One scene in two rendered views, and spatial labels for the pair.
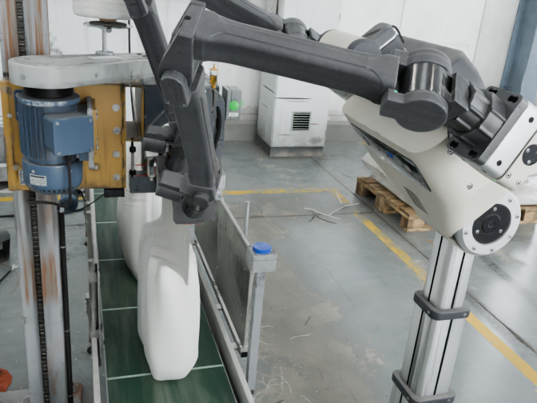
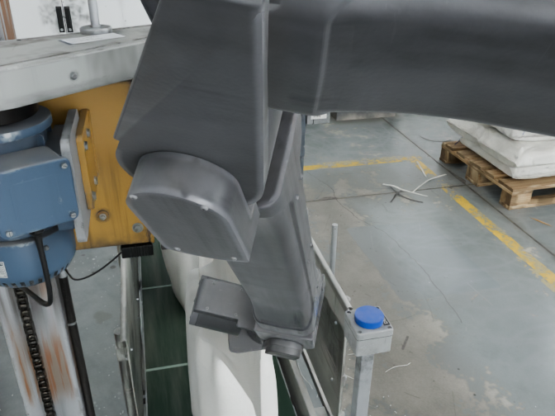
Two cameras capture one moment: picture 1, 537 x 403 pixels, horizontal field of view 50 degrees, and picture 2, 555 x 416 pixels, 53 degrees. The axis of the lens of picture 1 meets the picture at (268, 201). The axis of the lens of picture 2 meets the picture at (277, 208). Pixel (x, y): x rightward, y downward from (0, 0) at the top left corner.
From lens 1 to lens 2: 75 cm
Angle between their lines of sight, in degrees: 8
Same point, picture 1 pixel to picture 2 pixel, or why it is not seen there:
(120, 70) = (119, 62)
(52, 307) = (67, 403)
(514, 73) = not seen: outside the picture
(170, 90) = (177, 225)
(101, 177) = (114, 229)
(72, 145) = (35, 215)
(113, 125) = not seen: hidden behind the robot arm
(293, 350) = (392, 389)
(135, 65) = not seen: hidden behind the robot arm
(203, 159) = (291, 303)
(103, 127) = (107, 153)
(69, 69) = (12, 73)
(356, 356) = (474, 394)
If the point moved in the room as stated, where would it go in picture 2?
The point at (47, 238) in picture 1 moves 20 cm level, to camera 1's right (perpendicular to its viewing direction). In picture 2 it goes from (46, 317) to (140, 323)
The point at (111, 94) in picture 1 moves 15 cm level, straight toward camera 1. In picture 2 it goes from (115, 100) to (108, 130)
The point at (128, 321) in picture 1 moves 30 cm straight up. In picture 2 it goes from (179, 389) to (171, 304)
